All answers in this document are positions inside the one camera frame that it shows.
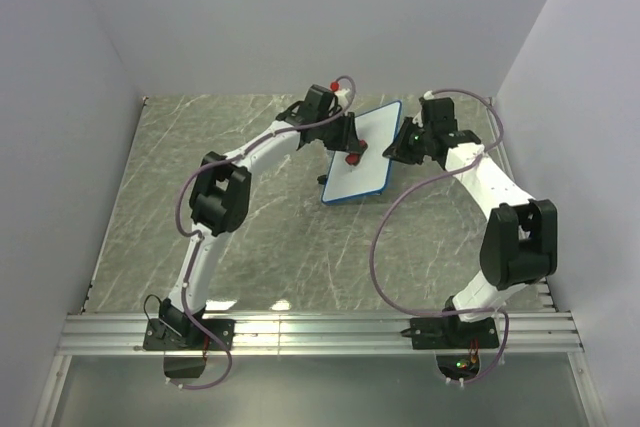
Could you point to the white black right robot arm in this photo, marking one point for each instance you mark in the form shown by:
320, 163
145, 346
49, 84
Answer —
520, 243

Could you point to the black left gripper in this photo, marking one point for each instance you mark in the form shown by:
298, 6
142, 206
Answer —
347, 140

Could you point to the blue framed small whiteboard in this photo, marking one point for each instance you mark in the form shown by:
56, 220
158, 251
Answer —
377, 128

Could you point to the aluminium mounting rail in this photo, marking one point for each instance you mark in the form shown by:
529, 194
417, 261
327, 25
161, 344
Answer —
355, 333

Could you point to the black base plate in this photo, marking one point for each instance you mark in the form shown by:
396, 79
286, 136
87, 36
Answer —
450, 333
161, 337

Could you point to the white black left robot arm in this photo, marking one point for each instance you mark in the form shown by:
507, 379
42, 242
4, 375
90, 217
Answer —
214, 201

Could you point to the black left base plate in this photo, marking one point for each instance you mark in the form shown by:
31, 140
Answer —
161, 337

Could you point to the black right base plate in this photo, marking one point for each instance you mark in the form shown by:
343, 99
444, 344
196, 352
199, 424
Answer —
450, 333

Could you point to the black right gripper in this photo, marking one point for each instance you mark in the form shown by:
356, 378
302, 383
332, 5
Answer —
397, 151

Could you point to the red whiteboard eraser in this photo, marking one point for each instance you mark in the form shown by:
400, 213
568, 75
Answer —
353, 159

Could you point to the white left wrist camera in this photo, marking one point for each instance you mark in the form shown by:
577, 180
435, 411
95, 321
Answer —
342, 94

